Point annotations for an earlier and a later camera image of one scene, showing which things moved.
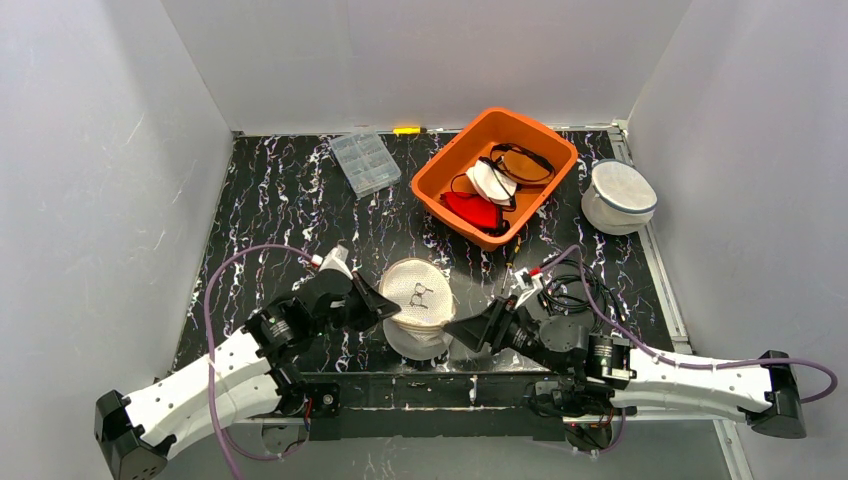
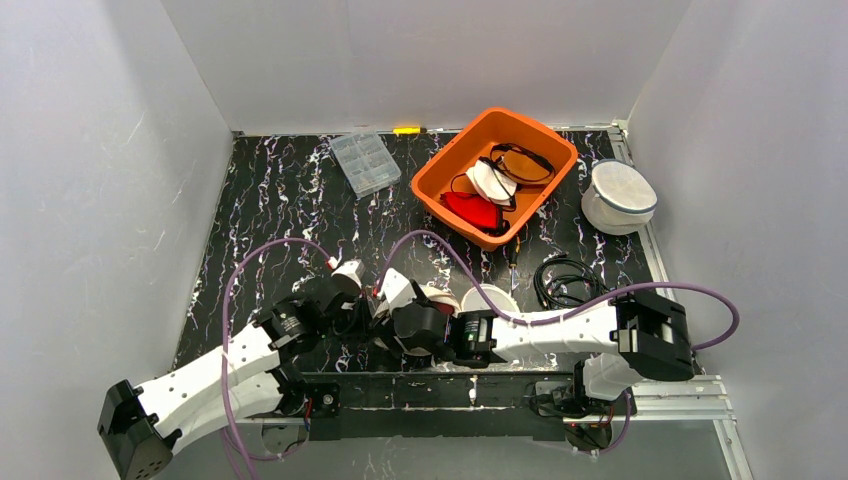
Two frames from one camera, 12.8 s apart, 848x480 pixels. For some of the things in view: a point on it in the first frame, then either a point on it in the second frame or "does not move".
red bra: (473, 208) does not move
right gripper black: (497, 325) -> (385, 329)
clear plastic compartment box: (366, 161) does not move
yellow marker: (410, 130) does not move
